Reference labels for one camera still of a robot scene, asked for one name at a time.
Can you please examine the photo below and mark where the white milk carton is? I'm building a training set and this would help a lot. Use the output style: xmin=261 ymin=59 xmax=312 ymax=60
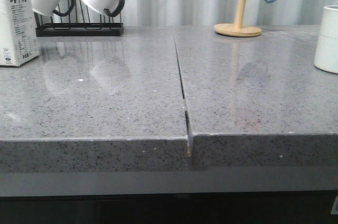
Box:
xmin=1 ymin=0 xmax=39 ymax=67

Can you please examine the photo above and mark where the white HOME cup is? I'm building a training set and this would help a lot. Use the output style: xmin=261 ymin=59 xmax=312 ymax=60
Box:
xmin=314 ymin=5 xmax=337 ymax=74

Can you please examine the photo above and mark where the wooden mug tree stand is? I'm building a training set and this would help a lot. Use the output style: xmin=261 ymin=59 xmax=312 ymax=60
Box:
xmin=214 ymin=0 xmax=262 ymax=38

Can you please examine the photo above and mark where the black wire mug rack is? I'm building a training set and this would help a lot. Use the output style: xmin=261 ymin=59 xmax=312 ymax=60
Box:
xmin=34 ymin=0 xmax=124 ymax=37

